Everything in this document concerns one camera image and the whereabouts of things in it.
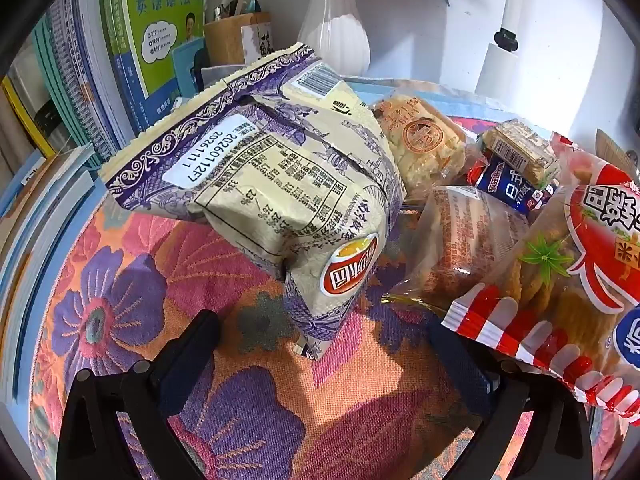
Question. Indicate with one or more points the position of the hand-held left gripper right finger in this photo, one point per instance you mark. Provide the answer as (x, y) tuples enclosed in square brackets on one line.
[(465, 360)]

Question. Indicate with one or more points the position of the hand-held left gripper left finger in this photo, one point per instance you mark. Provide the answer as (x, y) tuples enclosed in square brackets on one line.
[(197, 332)]

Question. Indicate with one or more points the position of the brown pastry clear packet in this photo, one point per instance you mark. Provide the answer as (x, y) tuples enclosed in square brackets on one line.
[(460, 245)]

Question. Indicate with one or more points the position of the red white rice cracker bag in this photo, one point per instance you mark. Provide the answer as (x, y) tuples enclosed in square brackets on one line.
[(575, 285)]

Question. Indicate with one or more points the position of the beige purple chip bag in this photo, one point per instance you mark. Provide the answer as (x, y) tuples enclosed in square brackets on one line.
[(280, 160)]

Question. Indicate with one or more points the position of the beige puffed snack bar packet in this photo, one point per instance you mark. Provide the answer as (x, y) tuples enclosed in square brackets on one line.
[(420, 135)]

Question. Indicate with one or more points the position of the floral woven cloth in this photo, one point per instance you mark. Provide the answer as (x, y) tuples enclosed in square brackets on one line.
[(150, 285)]

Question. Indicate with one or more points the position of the blue red snack packet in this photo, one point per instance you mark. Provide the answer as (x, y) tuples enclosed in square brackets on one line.
[(505, 187)]

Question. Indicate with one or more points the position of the stack of flat books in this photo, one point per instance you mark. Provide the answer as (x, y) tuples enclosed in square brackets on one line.
[(40, 210)]

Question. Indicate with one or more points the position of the small beige cracker packet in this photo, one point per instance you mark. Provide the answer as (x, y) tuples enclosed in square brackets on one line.
[(520, 147)]

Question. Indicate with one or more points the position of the blue spined book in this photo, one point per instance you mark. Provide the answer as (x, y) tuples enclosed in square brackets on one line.
[(122, 75)]

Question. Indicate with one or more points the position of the yellow edged book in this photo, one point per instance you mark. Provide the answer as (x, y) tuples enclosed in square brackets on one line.
[(25, 115)]

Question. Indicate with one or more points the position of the row of teal workbooks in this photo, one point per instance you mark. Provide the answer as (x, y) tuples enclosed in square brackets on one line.
[(75, 75)]

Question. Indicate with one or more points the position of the white stand with black knob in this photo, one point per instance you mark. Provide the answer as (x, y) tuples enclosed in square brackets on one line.
[(505, 70)]

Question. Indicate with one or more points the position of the wooden pen holder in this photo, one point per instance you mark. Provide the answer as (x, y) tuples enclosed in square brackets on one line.
[(230, 40)]

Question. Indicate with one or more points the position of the green book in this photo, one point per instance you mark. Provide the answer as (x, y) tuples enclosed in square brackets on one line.
[(160, 25)]

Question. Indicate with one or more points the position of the scissors in pen holder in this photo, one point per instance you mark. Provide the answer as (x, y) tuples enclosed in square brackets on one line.
[(235, 7)]

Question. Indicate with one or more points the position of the white ribbed vase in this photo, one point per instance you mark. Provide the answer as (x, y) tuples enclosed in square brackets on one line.
[(332, 25)]

